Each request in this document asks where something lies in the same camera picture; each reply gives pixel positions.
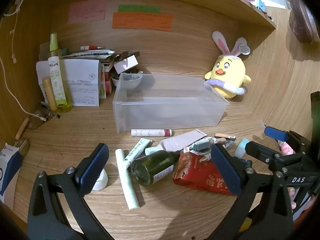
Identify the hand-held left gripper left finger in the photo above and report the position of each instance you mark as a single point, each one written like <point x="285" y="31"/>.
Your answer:
<point x="93" y="165"/>

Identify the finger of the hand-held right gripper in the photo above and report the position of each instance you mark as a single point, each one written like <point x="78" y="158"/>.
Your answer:
<point x="260" y="151"/>
<point x="275" y="133"/>

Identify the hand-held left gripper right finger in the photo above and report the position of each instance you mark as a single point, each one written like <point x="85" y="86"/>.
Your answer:
<point x="225" y="170"/>

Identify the light blue bottle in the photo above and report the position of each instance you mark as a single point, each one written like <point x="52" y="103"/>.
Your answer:
<point x="241" y="148"/>

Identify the red packet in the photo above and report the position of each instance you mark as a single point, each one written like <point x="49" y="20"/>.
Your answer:
<point x="200" y="177"/>

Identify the long pale green tube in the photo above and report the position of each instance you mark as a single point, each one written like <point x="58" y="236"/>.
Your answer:
<point x="127" y="180"/>

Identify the pink beige tube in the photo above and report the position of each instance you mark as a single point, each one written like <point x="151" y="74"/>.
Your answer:
<point x="180" y="140"/>

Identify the dark green glass bottle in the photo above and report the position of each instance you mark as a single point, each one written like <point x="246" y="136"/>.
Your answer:
<point x="152" y="167"/>

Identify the white pink tube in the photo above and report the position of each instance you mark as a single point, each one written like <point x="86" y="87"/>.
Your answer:
<point x="150" y="132"/>

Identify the clear plastic storage box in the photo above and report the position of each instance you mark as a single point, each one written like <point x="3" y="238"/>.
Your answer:
<point x="170" y="110"/>

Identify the person's right forearm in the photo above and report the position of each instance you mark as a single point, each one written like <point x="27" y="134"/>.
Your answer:
<point x="305" y="217"/>

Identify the person's right hand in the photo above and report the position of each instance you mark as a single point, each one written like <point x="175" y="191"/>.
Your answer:
<point x="291" y="193"/>

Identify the pink small toy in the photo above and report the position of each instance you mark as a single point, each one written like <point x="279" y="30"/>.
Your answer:
<point x="287" y="150"/>

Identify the grey small box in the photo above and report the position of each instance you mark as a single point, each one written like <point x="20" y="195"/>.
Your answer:
<point x="203" y="146"/>

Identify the white tube green print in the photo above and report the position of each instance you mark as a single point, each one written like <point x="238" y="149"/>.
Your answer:
<point x="137" y="148"/>

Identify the yellow duck slipper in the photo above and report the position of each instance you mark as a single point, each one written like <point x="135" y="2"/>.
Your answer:
<point x="245" y="224"/>

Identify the dark metal tool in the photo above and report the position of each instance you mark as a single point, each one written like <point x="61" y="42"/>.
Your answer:
<point x="47" y="111"/>

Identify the small metal tool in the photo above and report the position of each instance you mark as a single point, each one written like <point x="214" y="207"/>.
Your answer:
<point x="22" y="147"/>

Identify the yellow chick plush toy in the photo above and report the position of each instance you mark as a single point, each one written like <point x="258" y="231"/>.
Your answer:
<point x="230" y="72"/>

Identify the white paper leaflet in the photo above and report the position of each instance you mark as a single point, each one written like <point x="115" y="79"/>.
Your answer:
<point x="80" y="85"/>

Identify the yellow tube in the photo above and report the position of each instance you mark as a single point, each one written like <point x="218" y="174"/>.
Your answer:
<point x="50" y="92"/>

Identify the blue white carton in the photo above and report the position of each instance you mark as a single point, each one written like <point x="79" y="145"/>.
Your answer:
<point x="8" y="170"/>

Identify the red printed box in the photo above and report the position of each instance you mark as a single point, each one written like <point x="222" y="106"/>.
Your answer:
<point x="106" y="80"/>

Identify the grey bowl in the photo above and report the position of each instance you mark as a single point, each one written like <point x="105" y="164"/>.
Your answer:
<point x="127" y="82"/>

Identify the green spray bottle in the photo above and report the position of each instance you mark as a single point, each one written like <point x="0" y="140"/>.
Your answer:
<point x="56" y="75"/>

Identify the white small carton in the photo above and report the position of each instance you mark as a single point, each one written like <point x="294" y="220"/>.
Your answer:
<point x="125" y="63"/>

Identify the stack of booklets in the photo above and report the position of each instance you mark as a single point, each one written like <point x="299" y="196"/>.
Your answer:
<point x="95" y="53"/>

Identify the dark wooden round stand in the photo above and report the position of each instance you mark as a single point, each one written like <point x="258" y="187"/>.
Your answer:
<point x="302" y="20"/>

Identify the red white marker pen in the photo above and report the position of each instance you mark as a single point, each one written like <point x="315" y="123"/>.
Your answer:
<point x="91" y="47"/>

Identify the blue small toy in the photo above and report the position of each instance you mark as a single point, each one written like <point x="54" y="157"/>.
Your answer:
<point x="261" y="5"/>

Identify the orange sticky note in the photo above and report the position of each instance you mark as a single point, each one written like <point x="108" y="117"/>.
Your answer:
<point x="142" y="21"/>

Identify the pink sticky note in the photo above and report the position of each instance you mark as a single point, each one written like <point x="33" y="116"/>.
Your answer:
<point x="86" y="11"/>

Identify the green sticky note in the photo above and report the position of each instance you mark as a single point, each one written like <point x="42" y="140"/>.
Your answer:
<point x="138" y="8"/>

